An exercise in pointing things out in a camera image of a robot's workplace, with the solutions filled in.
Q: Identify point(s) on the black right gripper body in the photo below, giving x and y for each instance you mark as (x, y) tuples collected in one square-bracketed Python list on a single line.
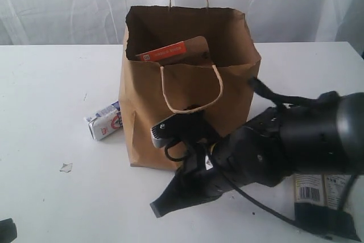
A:
[(253, 153)]

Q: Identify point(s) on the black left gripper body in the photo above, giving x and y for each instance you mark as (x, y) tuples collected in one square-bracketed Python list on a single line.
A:
[(8, 231)]

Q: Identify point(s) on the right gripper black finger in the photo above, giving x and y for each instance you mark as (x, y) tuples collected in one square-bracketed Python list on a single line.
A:
[(188, 189)]

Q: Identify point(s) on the dark blue noodle packet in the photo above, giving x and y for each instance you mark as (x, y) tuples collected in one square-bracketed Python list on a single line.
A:
[(317, 206)]

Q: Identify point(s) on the brown kraft stand-up pouch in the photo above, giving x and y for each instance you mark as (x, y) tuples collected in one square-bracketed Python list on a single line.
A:
[(186, 48)]

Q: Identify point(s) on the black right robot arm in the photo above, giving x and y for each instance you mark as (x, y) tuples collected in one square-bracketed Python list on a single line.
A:
[(323, 136)]

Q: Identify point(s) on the brown paper shopping bag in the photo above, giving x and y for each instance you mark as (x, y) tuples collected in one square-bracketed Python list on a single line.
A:
[(216, 83)]

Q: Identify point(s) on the small torn label scrap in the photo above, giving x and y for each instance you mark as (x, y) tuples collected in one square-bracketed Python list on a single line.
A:
[(66, 167)]

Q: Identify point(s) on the small blue white milk carton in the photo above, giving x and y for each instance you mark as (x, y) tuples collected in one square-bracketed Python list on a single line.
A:
[(105, 121)]

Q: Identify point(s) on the white backdrop curtain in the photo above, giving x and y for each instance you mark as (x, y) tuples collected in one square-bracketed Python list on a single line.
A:
[(103, 21)]

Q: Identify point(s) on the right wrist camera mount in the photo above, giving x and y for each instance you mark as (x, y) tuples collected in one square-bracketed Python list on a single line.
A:
[(190, 127)]

